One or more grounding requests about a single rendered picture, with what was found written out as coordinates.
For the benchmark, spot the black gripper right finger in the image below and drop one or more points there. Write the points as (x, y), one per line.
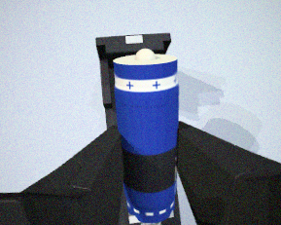
(225, 183)

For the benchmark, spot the blue and black battery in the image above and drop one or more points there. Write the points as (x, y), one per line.
(147, 110)

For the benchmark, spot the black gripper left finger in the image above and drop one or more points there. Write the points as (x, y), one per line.
(85, 190)

